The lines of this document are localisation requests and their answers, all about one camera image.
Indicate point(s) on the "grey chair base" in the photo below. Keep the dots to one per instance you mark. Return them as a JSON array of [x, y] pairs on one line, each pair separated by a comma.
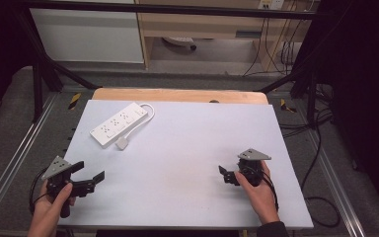
[[181, 41]]

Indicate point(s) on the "white cabinet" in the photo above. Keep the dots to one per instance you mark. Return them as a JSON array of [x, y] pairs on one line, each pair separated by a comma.
[[85, 33]]

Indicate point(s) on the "white power strip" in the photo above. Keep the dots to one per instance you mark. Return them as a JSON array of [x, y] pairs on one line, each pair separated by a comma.
[[118, 124]]

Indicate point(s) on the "black metal frame bar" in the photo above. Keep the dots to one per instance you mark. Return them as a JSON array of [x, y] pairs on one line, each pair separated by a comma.
[[177, 9]]

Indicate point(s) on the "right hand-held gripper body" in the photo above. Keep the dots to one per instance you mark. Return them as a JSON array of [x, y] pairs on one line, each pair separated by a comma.
[[251, 164]]

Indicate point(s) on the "wooden table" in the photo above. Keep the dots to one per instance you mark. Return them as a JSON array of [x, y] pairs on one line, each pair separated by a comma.
[[177, 95]]

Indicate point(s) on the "white wall outlet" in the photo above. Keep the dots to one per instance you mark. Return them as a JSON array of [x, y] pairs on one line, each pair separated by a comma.
[[271, 4]]

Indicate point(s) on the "aluminium floor rail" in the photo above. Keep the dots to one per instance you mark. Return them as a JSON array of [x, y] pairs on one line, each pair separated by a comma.
[[335, 187], [16, 154]]

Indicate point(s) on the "black metal frame stand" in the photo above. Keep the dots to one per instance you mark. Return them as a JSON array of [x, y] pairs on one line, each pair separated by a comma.
[[39, 82], [309, 85]]

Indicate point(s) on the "light wooden desk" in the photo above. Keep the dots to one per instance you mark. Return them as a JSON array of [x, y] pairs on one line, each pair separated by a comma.
[[207, 26]]

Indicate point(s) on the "person's left hand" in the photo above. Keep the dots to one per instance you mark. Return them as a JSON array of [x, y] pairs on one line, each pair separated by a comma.
[[46, 210]]

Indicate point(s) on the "person's right hand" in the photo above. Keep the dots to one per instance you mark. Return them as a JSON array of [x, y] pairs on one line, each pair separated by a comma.
[[260, 197]]

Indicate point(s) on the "white plug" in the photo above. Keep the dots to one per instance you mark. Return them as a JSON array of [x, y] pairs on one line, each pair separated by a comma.
[[122, 143]]

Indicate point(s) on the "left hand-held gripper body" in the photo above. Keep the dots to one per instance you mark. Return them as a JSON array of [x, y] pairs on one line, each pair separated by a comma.
[[56, 168]]

